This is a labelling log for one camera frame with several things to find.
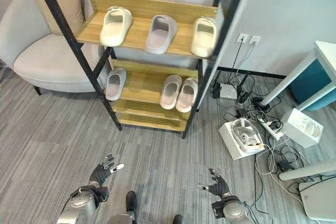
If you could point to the white round table leg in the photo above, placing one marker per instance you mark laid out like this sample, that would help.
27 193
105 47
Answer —
307 170

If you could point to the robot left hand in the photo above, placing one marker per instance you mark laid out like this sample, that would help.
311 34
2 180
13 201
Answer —
101 174

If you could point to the silver box device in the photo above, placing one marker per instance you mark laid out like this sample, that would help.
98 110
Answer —
228 90

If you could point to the white open box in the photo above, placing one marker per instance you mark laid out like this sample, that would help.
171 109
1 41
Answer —
231 142

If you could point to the wooden rack shelf with backboard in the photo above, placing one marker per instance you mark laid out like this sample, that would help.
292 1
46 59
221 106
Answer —
141 87

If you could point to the black charging stand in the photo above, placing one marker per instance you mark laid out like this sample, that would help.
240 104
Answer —
242 102

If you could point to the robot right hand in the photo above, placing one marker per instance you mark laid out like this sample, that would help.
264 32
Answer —
218 183

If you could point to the cream slipper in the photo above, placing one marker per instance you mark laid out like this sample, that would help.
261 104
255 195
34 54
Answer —
113 35
202 43

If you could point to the robot silver leg dark foot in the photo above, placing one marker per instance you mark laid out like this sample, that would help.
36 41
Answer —
130 203

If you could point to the pale pink slipper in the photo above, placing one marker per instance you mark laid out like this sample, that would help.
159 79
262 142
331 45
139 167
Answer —
169 96
187 98

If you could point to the beige armchair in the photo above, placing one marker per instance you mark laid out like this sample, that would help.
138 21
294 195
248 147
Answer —
47 61

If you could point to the black metal rack frame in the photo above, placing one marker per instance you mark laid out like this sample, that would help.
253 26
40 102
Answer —
67 27

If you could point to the white box with moulded insert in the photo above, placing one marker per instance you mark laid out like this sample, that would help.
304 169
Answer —
302 129

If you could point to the teal stool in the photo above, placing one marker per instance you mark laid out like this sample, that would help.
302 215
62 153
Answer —
312 82

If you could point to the robot left silver arm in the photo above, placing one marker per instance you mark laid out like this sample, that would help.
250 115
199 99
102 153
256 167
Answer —
78 205

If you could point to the white power strip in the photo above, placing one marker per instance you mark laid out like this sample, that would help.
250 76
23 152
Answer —
273 130

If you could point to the beige cushion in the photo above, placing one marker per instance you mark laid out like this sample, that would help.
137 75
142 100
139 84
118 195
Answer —
68 9

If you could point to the small black device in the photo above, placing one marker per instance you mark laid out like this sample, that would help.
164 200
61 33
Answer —
216 90

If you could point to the grey slipper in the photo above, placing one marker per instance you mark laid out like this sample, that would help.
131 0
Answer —
157 41
114 88

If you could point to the lowest wooden rack shelf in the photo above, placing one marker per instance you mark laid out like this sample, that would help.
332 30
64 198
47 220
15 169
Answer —
149 125

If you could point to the white VR headset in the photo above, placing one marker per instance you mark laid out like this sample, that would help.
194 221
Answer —
246 136

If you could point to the white flat device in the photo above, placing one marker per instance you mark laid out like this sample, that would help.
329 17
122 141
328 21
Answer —
319 200

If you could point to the narrow wooden rack shelf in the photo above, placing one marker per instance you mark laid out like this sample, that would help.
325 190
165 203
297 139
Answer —
147 110

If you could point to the black power adapter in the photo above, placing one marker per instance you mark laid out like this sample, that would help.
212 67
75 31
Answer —
284 165

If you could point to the wide wooden rack shelf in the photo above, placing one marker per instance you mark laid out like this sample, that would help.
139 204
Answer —
139 35

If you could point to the white table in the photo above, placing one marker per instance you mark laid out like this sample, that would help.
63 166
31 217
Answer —
323 51

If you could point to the robot right silver arm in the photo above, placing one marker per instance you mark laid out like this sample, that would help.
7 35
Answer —
233 212

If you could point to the white wall socket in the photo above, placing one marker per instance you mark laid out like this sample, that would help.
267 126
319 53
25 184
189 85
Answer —
242 38
254 40

